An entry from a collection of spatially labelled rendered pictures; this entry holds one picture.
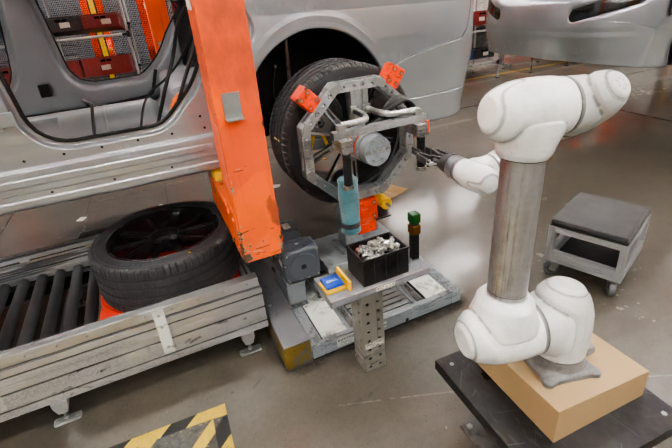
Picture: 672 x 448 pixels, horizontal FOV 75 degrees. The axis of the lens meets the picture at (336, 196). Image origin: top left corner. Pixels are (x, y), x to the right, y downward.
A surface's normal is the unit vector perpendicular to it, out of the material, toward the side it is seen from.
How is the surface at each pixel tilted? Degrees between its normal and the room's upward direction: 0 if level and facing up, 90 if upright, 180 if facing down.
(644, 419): 0
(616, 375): 5
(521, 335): 84
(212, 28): 90
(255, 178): 90
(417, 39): 90
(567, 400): 5
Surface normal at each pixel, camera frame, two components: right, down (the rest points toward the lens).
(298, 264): 0.41, 0.36
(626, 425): -0.08, -0.90
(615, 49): -0.40, 0.63
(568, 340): 0.20, 0.37
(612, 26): -0.52, 0.40
